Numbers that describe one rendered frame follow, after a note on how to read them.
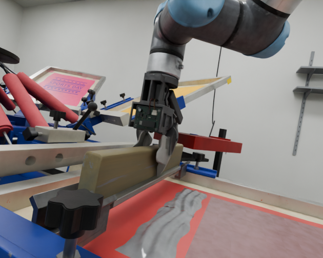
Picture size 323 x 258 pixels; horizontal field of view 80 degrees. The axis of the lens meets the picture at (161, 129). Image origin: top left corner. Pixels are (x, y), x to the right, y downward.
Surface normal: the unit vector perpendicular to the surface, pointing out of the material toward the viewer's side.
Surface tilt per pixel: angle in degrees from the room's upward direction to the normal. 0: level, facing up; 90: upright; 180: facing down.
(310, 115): 90
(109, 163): 92
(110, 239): 0
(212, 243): 0
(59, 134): 90
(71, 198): 0
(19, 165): 90
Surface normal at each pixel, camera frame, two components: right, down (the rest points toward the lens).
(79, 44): -0.36, -0.05
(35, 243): 0.17, -0.99
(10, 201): 0.91, 0.16
